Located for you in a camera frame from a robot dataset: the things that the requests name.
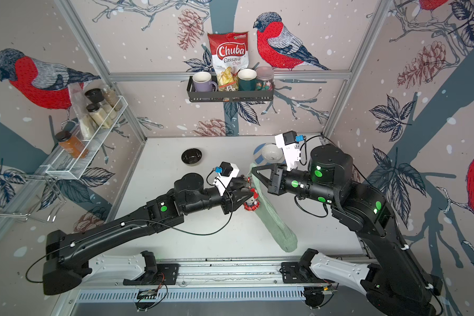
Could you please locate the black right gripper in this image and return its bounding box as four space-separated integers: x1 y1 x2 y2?
251 162 339 208

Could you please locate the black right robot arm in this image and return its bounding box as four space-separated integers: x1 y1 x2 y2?
251 144 442 315

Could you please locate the green mug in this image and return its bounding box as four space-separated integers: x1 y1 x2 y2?
238 68 257 92

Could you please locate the black lid spice jar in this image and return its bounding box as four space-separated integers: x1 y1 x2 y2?
84 88 117 120

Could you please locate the glass candy jar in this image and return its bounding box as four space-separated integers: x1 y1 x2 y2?
255 66 274 91

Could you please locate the wire hook rack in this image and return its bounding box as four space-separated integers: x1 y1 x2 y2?
0 172 67 223

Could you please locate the black wall shelf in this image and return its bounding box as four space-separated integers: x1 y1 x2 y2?
186 76 275 102

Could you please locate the Chuba cassava chips bag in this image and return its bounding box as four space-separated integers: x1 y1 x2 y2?
208 32 249 92

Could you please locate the white spice jar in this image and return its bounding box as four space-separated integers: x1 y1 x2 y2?
86 103 112 129

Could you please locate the green corduroy shoulder bag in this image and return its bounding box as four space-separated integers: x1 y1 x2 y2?
248 163 298 253

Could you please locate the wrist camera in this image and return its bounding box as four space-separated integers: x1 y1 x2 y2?
213 162 240 196
275 130 305 171

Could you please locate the blue striped plate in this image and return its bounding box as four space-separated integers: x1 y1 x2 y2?
254 143 269 166

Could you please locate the white wire shelf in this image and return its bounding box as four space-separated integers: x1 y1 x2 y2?
46 96 129 180

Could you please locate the plush keychain decoration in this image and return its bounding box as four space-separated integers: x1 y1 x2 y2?
243 177 260 211

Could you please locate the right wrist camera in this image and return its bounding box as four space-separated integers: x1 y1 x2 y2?
275 130 305 171

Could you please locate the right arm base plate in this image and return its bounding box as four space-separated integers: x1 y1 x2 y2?
279 262 332 284

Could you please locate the orange spice jar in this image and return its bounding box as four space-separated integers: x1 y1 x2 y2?
55 130 88 159

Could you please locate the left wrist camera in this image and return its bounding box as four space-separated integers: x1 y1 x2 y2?
213 162 240 196

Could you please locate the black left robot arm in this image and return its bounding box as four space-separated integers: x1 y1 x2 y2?
42 172 253 296

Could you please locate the purple mug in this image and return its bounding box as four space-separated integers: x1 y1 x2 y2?
192 71 218 92

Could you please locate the black bowl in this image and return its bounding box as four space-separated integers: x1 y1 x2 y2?
181 148 203 166

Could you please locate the white bowl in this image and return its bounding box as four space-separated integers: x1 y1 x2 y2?
261 144 284 163

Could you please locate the brown spice jar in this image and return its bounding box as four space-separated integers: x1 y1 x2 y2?
101 85 122 112

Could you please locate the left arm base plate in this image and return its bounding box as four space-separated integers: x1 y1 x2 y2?
122 263 180 286

